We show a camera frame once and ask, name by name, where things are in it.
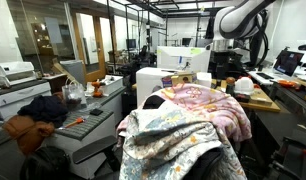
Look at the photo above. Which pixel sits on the pink patterned fleece blanket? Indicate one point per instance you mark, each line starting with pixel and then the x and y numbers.
pixel 209 106

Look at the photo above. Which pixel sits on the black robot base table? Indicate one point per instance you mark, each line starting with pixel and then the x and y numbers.
pixel 286 133

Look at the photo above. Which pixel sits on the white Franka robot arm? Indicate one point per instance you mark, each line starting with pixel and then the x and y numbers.
pixel 239 20

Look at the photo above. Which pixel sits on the blue floral quilt blanket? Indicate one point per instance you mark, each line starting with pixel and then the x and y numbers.
pixel 166 140

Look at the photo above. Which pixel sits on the large white cardboard box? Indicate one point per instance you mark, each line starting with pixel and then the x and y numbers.
pixel 149 83

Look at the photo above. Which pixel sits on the yellow wooden blocks box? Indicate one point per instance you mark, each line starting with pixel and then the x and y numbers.
pixel 179 79

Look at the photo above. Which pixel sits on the white box green label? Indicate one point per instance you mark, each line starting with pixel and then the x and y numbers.
pixel 169 56

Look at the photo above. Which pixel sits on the small white box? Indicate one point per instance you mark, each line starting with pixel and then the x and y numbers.
pixel 113 85

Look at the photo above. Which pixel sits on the grey topped white counter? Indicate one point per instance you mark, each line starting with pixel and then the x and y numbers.
pixel 109 106

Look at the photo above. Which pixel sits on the small background monitor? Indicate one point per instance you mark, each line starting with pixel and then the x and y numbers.
pixel 186 41
pixel 131 44

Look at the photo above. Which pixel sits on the small black flat device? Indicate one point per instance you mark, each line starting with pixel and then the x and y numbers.
pixel 96 112

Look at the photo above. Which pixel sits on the grey ribbed mat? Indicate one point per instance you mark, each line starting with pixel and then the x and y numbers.
pixel 86 126

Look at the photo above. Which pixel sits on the black equipment stack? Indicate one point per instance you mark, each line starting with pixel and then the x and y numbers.
pixel 226 66

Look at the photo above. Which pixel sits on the dark bottle brown cap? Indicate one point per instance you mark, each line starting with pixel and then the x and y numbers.
pixel 230 87

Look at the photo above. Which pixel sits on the clear plastic bag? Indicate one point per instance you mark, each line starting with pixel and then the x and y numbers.
pixel 74 96

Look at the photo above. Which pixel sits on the grey trash bin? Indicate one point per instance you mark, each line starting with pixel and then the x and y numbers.
pixel 74 70

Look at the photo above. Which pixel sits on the black office chair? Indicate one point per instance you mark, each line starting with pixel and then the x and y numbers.
pixel 93 150

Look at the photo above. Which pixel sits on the black red battery pack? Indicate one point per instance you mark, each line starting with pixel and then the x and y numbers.
pixel 242 97

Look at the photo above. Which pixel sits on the white hard hat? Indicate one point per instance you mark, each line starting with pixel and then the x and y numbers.
pixel 243 86

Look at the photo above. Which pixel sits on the brown cardboard sheet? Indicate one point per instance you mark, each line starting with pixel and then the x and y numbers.
pixel 58 68

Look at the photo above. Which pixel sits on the wooden table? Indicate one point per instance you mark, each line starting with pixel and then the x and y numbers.
pixel 259 100

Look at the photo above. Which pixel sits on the white low cabinet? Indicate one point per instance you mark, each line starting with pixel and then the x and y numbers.
pixel 59 150

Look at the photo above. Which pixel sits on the dark navy garment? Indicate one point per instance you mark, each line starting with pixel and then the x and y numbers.
pixel 43 108

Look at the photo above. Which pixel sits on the black keyboard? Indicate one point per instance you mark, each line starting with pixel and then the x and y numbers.
pixel 264 75

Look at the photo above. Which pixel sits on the frosted window sheet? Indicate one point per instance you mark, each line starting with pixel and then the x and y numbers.
pixel 53 30

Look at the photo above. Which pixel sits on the white drawer cabinet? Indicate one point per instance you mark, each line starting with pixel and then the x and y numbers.
pixel 23 96

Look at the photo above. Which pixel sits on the black backpack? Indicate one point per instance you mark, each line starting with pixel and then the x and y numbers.
pixel 46 165

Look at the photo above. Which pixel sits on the brown jacket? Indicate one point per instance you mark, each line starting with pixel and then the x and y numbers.
pixel 26 133

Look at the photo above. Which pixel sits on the orange hand tool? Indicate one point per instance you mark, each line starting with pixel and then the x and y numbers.
pixel 288 83

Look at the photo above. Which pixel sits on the open laptop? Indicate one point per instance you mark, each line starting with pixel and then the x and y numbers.
pixel 288 63

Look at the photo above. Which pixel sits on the grey office desk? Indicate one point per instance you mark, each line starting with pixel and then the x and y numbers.
pixel 293 98

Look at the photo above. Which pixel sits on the white printer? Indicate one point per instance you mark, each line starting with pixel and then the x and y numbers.
pixel 13 71

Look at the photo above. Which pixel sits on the wooden door frame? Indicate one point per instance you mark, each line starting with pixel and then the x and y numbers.
pixel 99 50

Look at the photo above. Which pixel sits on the black metal cage frame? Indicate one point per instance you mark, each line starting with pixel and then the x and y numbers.
pixel 108 33

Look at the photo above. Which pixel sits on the black stereo camera bar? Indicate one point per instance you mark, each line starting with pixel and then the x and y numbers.
pixel 305 47

